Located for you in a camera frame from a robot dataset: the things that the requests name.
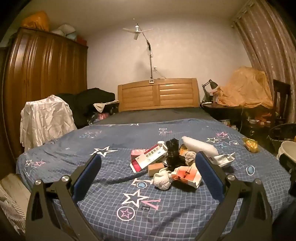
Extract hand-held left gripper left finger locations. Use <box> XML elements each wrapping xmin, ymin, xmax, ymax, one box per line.
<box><xmin>25</xmin><ymin>154</ymin><xmax>104</xmax><ymax>241</ymax></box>

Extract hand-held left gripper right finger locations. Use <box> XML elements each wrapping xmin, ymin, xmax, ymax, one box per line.
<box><xmin>195</xmin><ymin>151</ymin><xmax>273</xmax><ymax>241</ymax></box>

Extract white plastic bucket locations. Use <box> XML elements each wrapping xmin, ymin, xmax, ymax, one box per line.
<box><xmin>276</xmin><ymin>141</ymin><xmax>296</xmax><ymax>163</ymax></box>

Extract black patterned wrapper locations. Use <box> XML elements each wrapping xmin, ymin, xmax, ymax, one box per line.
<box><xmin>165</xmin><ymin>138</ymin><xmax>188</xmax><ymax>171</ymax></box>

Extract white medicine box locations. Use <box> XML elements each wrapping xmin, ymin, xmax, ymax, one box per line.
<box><xmin>131</xmin><ymin>144</ymin><xmax>168</xmax><ymax>173</ymax></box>

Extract crumpled white carton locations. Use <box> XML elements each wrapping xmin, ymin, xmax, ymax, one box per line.
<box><xmin>213</xmin><ymin>152</ymin><xmax>236</xmax><ymax>168</ymax></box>

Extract orange and white packet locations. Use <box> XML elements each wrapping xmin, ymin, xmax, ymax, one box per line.
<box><xmin>171</xmin><ymin>166</ymin><xmax>203</xmax><ymax>189</ymax></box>

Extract white plastic bag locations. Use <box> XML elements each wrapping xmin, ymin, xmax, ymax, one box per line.
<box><xmin>181</xmin><ymin>136</ymin><xmax>219</xmax><ymax>158</ymax></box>

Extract dark round chair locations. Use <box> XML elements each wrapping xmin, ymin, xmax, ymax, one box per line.
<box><xmin>268</xmin><ymin>123</ymin><xmax>296</xmax><ymax>151</ymax></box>

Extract yellow snack packet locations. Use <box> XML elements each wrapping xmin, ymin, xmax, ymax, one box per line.
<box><xmin>242</xmin><ymin>137</ymin><xmax>260</xmax><ymax>153</ymax></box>

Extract dark low table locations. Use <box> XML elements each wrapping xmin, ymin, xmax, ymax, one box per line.
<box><xmin>240</xmin><ymin>116</ymin><xmax>273</xmax><ymax>144</ymax></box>

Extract white sock ball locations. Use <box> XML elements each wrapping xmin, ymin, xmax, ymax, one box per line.
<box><xmin>153</xmin><ymin>168</ymin><xmax>173</xmax><ymax>191</ymax></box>

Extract red carton box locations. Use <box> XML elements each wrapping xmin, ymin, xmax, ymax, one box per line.
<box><xmin>131</xmin><ymin>149</ymin><xmax>148</xmax><ymax>163</ymax></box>

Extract red patterned bag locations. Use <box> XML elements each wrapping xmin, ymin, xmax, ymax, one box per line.
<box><xmin>88</xmin><ymin>111</ymin><xmax>111</xmax><ymax>123</ymax></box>

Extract brown rectangular block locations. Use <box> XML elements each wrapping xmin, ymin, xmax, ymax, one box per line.
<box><xmin>148</xmin><ymin>163</ymin><xmax>165</xmax><ymax>178</ymax></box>

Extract dark wooden desk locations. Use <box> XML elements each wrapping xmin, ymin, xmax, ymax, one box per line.
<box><xmin>200</xmin><ymin>102</ymin><xmax>278</xmax><ymax>139</ymax></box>

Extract black clothes pile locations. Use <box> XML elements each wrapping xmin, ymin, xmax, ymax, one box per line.
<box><xmin>55</xmin><ymin>88</ymin><xmax>116</xmax><ymax>129</ymax></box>

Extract dark wooden chair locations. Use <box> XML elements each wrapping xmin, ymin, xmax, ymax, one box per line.
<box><xmin>273</xmin><ymin>79</ymin><xmax>291</xmax><ymax>124</ymax></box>

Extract wrinkled white cloth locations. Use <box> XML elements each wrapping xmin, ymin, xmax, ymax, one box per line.
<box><xmin>20</xmin><ymin>95</ymin><xmax>78</xmax><ymax>152</ymax></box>

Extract grey bed sheet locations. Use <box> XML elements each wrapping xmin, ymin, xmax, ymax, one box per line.
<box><xmin>92</xmin><ymin>107</ymin><xmax>222</xmax><ymax>126</ymax></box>

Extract orange cloth cover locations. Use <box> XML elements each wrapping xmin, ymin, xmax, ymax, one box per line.
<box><xmin>217</xmin><ymin>67</ymin><xmax>274</xmax><ymax>108</ymax></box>

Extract light wooden headboard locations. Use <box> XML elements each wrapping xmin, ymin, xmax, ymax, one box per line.
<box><xmin>117</xmin><ymin>78</ymin><xmax>200</xmax><ymax>112</ymax></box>

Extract black desk lamp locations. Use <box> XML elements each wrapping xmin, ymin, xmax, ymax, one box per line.
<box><xmin>202</xmin><ymin>79</ymin><xmax>218</xmax><ymax>102</ymax></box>

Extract striped cloth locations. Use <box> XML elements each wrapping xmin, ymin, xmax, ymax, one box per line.
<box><xmin>0</xmin><ymin>183</ymin><xmax>26</xmax><ymax>232</ymax></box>

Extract brown wooden wardrobe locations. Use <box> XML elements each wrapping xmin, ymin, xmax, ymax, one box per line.
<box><xmin>0</xmin><ymin>27</ymin><xmax>89</xmax><ymax>158</ymax></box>

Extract patterned beige curtain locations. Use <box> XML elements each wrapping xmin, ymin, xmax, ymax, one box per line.
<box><xmin>231</xmin><ymin>0</ymin><xmax>296</xmax><ymax>86</ymax></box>

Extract white plastic bags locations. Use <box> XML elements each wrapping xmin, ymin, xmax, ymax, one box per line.
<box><xmin>51</xmin><ymin>24</ymin><xmax>78</xmax><ymax>42</ymax></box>

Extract white ceiling fan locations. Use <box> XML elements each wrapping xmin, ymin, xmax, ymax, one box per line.
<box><xmin>122</xmin><ymin>23</ymin><xmax>153</xmax><ymax>41</ymax></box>

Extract orange plastic bag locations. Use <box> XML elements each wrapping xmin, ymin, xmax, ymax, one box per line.
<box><xmin>21</xmin><ymin>11</ymin><xmax>50</xmax><ymax>32</ymax></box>

